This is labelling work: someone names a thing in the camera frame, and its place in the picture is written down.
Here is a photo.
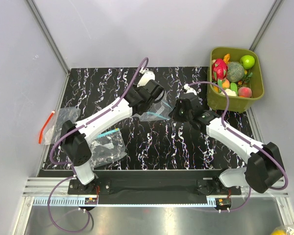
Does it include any clear bag teal zipper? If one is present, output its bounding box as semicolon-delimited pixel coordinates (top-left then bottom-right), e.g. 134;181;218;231
132;92;173;122

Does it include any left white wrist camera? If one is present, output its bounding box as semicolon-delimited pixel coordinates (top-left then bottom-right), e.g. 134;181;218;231
137;68;155;87

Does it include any orange fruit toy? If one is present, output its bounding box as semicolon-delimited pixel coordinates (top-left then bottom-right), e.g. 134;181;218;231
222;79;230;90

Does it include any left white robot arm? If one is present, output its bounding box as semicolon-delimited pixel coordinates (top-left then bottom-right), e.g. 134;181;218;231
60;80;165;194

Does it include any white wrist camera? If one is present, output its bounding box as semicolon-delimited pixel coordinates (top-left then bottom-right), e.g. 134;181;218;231
137;68;155;87
183;84;197;96

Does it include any peach toy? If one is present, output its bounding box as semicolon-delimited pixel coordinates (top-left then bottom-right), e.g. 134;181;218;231
238;87;252;98

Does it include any clear bag orange zipper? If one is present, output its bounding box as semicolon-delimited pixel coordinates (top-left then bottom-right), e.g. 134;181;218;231
38;107;81;145

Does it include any green apple toy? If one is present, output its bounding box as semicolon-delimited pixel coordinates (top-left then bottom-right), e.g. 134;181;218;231
240;55;255;70

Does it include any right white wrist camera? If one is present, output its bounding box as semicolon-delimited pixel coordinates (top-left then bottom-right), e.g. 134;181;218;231
183;84;197;96

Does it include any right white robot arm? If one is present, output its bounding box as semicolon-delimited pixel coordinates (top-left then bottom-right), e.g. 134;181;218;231
169;93;284;194

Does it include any olive green plastic bin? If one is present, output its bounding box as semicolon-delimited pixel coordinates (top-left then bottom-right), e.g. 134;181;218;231
207;47;265;113

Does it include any clear bag on stack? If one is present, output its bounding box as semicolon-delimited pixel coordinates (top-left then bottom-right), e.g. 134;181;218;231
89;128;127;168

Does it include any yellow lemon toy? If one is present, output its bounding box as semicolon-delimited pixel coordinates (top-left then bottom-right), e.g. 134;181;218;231
270;229;287;235

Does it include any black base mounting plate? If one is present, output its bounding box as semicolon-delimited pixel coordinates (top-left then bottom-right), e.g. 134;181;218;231
68;169;241;195

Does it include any red dragon fruit toy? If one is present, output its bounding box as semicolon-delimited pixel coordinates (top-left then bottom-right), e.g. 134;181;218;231
212;58;228;81

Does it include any green cantaloupe melon toy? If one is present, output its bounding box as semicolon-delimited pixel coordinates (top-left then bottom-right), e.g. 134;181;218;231
226;62;245;82

